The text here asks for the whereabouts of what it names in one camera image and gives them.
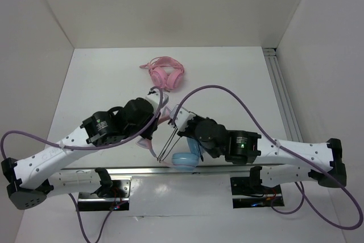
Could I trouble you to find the pink blue cat-ear headphones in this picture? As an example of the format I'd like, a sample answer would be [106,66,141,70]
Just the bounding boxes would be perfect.
[136,105,204,172]

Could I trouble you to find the black headphone cable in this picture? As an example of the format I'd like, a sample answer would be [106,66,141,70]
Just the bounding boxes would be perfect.
[156,127,183,163]

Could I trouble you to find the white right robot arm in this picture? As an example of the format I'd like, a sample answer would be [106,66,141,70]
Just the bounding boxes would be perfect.
[175,110,347,193]

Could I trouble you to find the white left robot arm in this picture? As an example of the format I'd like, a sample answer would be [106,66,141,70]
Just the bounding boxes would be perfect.
[1,96,161,210]

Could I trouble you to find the pink wrapped headphones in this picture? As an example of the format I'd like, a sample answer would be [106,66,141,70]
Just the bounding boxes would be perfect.
[139,56,185,91]

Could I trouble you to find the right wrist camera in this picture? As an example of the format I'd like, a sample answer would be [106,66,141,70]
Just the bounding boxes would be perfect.
[168,105,196,132]

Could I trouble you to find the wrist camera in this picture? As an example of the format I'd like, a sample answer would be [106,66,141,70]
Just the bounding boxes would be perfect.
[168,105,196,132]
[145,88,169,111]

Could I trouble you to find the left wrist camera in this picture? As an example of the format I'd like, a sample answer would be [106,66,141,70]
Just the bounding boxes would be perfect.
[145,88,169,111]

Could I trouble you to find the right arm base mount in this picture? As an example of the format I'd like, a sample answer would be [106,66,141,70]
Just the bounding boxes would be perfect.
[230,177,284,209]

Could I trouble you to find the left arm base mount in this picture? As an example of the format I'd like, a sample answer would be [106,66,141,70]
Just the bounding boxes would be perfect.
[77,176,131,212]

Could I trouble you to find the aluminium front rail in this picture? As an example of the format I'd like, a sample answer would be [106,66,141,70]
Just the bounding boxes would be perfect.
[56,164,288,176]

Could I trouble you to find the aluminium rail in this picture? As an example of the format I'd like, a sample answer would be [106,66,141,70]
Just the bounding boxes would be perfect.
[56,164,288,176]
[262,48,303,142]

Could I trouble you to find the aluminium right side rail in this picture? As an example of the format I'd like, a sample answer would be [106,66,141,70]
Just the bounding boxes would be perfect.
[262,48,303,142]

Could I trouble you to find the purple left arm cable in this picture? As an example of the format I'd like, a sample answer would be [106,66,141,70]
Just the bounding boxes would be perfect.
[1,85,163,243]

